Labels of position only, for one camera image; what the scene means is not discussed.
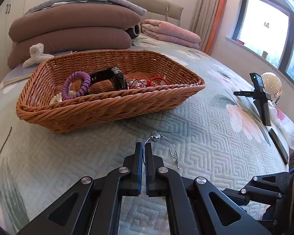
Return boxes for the purple spiral hair tie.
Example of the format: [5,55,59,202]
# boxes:
[62,71,92,100]

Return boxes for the stack of brown pillows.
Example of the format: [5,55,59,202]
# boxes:
[9,4,141,43]

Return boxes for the red string bracelet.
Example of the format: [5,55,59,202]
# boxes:
[126,76,166,89]

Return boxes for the small white plush toy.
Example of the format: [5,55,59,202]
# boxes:
[23,43,55,68]

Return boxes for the white wardrobe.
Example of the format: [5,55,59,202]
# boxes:
[0,0,37,96]

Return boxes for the black smartphone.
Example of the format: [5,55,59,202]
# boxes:
[268,128,289,165]

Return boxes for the beige curtain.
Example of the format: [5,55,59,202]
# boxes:
[189,0,222,33]

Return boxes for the black handheld camera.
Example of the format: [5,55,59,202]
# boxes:
[234,73,272,127]

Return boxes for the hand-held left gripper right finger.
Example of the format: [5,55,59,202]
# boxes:
[144,143,272,235]

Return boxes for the black wrist watch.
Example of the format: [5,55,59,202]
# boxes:
[88,67,128,91]

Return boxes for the folded lilac grey blanket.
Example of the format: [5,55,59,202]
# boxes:
[24,0,147,17]

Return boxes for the cream helmet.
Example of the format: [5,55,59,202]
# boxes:
[261,72,283,106]

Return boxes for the lilac folded sheet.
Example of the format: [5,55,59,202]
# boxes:
[2,64,43,87]

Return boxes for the brown stacked pillows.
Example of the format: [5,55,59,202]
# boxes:
[7,27,132,69]

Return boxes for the dark framed window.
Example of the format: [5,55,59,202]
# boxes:
[231,0,294,90]

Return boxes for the clear crystal bead bracelet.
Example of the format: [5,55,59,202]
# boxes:
[129,80,147,89]

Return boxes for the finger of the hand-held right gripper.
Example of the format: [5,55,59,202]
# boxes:
[240,173,293,194]
[222,187,283,206]

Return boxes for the brown wicker basket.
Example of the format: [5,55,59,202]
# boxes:
[16,50,206,134]

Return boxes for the beige upholstered headboard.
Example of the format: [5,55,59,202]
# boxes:
[52,0,184,27]

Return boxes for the white window sill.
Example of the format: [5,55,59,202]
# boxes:
[224,36,294,86]

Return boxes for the orange curtain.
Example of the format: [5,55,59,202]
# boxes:
[204,0,230,54]

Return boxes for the folded pink blanket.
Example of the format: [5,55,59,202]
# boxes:
[141,19,201,50]

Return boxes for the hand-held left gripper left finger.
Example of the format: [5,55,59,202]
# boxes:
[17,142,144,235]

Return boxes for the white flower hair clip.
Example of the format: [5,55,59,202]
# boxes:
[50,90,76,103]

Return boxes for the dark rolled cloth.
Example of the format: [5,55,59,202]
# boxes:
[126,24,141,38]

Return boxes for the silver bangle with bead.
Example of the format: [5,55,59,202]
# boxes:
[142,132,180,171]

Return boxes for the clear plastic bag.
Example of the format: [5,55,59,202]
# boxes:
[269,104,294,152]

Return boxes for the white lamp cable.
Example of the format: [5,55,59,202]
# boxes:
[161,0,170,22]

